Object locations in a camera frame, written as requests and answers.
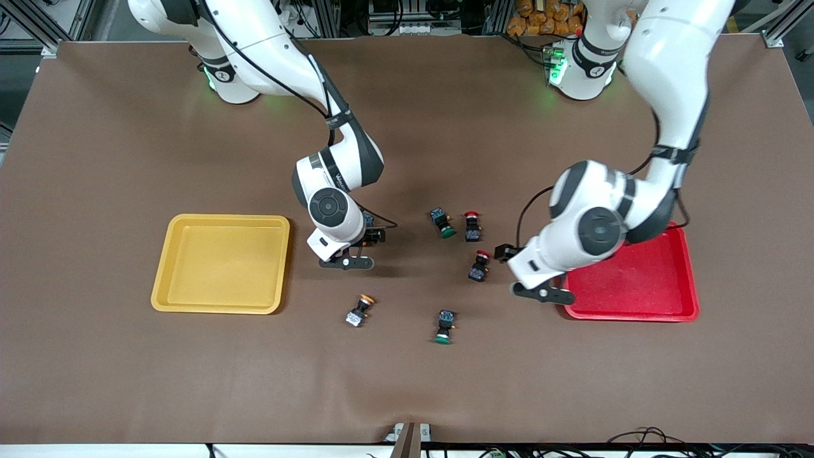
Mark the grey control equipment rack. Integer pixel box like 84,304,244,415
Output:
369,0,462,37

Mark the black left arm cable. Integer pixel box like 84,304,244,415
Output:
516,108,694,249

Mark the aluminium frame post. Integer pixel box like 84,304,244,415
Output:
0,0,61,58
741,0,814,48

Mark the yellow plastic tray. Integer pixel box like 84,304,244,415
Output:
151,214,291,315

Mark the black floor cable bundle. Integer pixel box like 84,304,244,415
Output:
607,426,814,458

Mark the green push button switch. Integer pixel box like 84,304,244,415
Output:
429,207,457,240
434,310,457,345

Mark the red plastic tray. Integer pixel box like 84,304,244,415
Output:
558,223,700,323

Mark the brown table mat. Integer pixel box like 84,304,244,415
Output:
0,39,814,445

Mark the pile of orange bags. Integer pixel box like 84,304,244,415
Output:
507,0,586,37

